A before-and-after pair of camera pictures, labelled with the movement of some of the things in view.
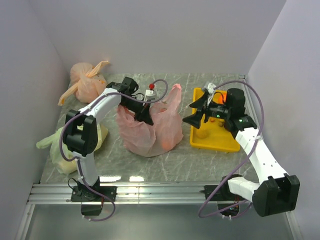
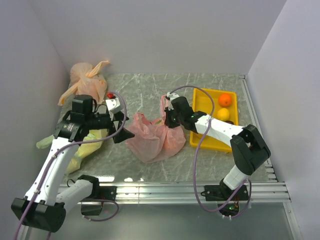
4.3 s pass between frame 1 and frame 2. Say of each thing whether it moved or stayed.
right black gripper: moved
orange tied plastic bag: stayed
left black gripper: moved
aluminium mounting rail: stayed
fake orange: stayed
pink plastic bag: moved
